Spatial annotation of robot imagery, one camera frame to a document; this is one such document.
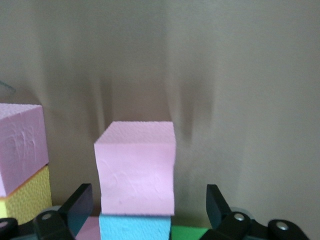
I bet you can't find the pink foam cube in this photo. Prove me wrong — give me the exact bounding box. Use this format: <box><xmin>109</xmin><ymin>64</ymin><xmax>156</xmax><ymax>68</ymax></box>
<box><xmin>94</xmin><ymin>121</ymin><xmax>177</xmax><ymax>216</ymax></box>
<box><xmin>74</xmin><ymin>216</ymin><xmax>101</xmax><ymax>240</ymax></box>
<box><xmin>0</xmin><ymin>103</ymin><xmax>50</xmax><ymax>199</ymax></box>

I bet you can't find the brown table mat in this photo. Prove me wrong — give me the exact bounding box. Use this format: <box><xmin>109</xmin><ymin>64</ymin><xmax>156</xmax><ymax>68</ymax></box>
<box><xmin>0</xmin><ymin>0</ymin><xmax>320</xmax><ymax>240</ymax></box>

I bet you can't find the green foam cube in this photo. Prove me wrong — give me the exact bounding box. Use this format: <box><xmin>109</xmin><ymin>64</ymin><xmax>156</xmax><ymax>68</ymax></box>
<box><xmin>171</xmin><ymin>224</ymin><xmax>210</xmax><ymax>240</ymax></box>

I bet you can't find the light blue foam cube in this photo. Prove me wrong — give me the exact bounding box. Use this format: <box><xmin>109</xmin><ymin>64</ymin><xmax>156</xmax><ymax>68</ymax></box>
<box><xmin>98</xmin><ymin>213</ymin><xmax>172</xmax><ymax>240</ymax></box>

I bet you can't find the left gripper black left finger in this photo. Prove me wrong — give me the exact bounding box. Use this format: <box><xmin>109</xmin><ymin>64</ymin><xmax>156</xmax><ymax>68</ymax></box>
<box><xmin>0</xmin><ymin>183</ymin><xmax>94</xmax><ymax>240</ymax></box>

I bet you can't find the yellow foam cube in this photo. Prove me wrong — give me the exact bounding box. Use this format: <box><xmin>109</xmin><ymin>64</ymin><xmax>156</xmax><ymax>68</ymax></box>
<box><xmin>0</xmin><ymin>165</ymin><xmax>53</xmax><ymax>225</ymax></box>

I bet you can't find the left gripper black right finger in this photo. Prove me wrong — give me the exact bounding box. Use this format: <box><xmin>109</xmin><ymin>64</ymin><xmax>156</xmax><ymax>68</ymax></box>
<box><xmin>201</xmin><ymin>184</ymin><xmax>311</xmax><ymax>240</ymax></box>

